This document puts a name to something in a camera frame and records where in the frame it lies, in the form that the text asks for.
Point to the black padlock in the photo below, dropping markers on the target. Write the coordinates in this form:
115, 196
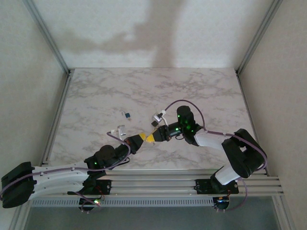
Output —
153, 123

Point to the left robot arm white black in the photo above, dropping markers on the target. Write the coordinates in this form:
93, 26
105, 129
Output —
60, 173

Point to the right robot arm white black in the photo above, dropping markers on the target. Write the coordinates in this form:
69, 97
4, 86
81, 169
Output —
208, 140

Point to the blue padlock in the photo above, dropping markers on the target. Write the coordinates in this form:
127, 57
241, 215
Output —
128, 115

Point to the black controller board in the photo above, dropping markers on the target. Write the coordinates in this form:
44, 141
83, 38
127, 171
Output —
86, 202
224, 203

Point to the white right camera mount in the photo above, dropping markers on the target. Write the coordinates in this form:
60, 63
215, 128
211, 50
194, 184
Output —
165, 118

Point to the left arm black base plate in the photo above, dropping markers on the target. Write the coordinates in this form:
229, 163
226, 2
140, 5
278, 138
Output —
106, 187

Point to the aluminium rail beam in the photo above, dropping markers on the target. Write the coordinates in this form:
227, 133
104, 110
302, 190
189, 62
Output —
153, 184

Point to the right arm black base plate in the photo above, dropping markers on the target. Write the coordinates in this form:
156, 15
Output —
202, 187

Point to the aluminium side rail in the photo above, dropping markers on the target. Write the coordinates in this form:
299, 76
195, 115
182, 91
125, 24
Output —
245, 95
62, 100

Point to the aluminium frame leg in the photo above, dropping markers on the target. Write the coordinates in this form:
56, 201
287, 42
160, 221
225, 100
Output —
283, 213
18, 218

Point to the aluminium frame post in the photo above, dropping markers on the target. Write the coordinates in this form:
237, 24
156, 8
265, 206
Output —
48, 36
258, 36

